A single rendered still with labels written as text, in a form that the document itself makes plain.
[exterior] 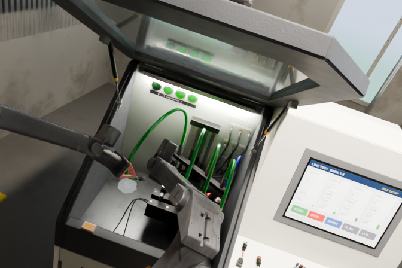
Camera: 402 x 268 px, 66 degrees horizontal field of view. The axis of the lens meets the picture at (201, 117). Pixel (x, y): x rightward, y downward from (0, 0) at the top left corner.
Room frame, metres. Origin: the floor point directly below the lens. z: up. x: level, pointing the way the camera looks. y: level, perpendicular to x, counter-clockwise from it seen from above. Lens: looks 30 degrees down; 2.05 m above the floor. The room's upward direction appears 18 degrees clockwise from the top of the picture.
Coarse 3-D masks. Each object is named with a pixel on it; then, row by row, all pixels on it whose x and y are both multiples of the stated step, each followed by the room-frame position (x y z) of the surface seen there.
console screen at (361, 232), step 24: (312, 168) 1.04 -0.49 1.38; (336, 168) 1.04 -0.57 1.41; (360, 168) 1.05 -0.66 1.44; (288, 192) 1.01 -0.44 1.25; (312, 192) 1.01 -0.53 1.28; (336, 192) 1.02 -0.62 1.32; (360, 192) 1.02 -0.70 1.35; (384, 192) 1.03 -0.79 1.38; (288, 216) 0.98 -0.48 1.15; (312, 216) 0.98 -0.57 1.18; (336, 216) 0.99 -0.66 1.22; (360, 216) 1.00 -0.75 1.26; (384, 216) 1.00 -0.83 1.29; (336, 240) 0.96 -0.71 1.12; (360, 240) 0.97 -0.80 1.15; (384, 240) 0.98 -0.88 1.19
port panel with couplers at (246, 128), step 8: (232, 120) 1.27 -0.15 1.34; (240, 120) 1.27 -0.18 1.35; (232, 128) 1.26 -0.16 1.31; (240, 128) 1.27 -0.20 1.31; (248, 128) 1.27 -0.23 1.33; (224, 136) 1.27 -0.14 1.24; (232, 136) 1.27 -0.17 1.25; (240, 136) 1.27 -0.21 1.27; (224, 144) 1.25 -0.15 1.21; (232, 144) 1.27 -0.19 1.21; (240, 144) 1.27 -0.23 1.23; (224, 152) 1.27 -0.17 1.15; (240, 152) 1.24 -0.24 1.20; (224, 160) 1.27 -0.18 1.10; (224, 168) 1.27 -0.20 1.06
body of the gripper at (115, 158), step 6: (114, 156) 0.82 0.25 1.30; (120, 156) 0.86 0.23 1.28; (108, 162) 0.79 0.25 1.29; (114, 162) 0.81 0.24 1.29; (120, 162) 0.83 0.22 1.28; (126, 162) 0.82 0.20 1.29; (108, 168) 0.81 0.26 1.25; (114, 168) 0.81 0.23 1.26; (120, 168) 0.81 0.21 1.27; (126, 168) 0.81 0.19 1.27; (114, 174) 0.79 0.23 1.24; (120, 174) 0.80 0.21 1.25
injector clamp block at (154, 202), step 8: (152, 200) 0.98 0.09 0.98; (168, 200) 1.01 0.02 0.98; (152, 208) 0.95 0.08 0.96; (160, 208) 0.95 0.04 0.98; (168, 208) 0.96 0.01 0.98; (152, 216) 0.95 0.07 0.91; (160, 216) 0.95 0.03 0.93; (168, 216) 0.95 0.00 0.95; (176, 216) 0.95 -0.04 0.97; (168, 224) 0.95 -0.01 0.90; (176, 224) 0.95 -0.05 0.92; (168, 232) 0.95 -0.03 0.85; (176, 232) 0.95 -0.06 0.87
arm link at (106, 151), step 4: (104, 144) 0.83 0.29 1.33; (108, 144) 0.82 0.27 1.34; (104, 152) 0.79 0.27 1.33; (108, 152) 0.81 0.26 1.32; (92, 156) 0.77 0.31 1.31; (96, 156) 0.77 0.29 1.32; (100, 156) 0.78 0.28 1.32; (104, 156) 0.78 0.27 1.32; (108, 156) 0.80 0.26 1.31; (96, 160) 0.78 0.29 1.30; (100, 160) 0.78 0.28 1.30; (104, 160) 0.78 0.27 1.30
